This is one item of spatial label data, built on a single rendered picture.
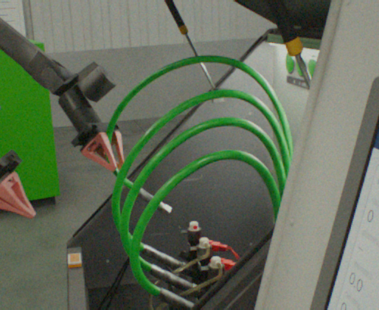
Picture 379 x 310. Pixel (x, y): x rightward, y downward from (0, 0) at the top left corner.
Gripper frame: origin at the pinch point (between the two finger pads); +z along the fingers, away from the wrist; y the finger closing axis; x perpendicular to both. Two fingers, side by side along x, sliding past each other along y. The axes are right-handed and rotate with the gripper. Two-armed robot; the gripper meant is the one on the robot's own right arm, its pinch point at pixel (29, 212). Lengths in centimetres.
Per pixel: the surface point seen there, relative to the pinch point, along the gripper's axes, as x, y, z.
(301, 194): -20.2, 34.9, 20.7
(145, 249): 6.9, 5.9, 19.5
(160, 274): -0.7, 7.4, 22.3
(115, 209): 5.9, 8.1, 10.5
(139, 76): 670, -83, 5
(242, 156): -5.5, 31.3, 16.4
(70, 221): 294, -136, 36
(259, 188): 54, 20, 41
